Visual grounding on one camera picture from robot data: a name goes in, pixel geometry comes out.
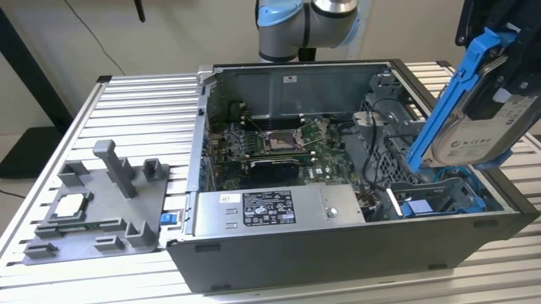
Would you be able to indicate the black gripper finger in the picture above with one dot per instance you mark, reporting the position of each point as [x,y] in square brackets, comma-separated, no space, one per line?
[486,104]

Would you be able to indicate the hard disk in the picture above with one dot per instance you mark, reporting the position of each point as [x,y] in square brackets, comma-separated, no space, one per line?
[465,142]

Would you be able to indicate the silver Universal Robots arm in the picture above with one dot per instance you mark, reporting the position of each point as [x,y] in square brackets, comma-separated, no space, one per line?
[295,28]

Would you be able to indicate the grey disk bay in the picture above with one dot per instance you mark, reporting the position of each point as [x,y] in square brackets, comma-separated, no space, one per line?
[389,158]

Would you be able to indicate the blue carrier in bay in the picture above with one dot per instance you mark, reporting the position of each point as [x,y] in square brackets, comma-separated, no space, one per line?
[415,209]

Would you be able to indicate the green motherboard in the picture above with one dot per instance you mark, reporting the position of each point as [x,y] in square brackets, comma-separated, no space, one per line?
[329,164]

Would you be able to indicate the black RAM slot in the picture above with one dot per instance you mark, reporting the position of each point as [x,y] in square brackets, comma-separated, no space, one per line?
[272,119]

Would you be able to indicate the CPU socket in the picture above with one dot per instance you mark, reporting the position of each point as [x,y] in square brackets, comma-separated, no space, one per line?
[278,142]

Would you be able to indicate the silver power supply unit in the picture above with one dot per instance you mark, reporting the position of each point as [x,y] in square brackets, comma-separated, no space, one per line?
[305,206]

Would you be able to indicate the thin locking lever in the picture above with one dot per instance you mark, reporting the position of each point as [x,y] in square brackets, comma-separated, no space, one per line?
[258,125]

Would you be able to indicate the black graphics card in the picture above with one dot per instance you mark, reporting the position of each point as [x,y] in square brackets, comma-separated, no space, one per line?
[272,171]

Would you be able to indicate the open black PC case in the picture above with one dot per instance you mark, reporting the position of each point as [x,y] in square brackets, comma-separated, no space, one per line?
[321,259]

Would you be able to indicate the blue case latch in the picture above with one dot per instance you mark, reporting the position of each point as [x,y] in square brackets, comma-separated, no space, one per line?
[168,218]

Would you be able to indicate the black antenna rod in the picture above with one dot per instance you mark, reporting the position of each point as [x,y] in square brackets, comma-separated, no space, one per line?
[139,11]

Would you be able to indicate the grey parts rack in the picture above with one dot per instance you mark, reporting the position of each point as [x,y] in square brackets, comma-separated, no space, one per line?
[106,202]

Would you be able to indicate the green RAM stick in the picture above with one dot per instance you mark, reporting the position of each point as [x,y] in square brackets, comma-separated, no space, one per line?
[95,226]

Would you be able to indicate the silver CPU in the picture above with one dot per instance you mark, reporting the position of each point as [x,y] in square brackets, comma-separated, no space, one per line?
[71,206]

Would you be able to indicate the black stand with base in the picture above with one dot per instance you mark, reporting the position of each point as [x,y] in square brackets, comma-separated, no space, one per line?
[29,152]

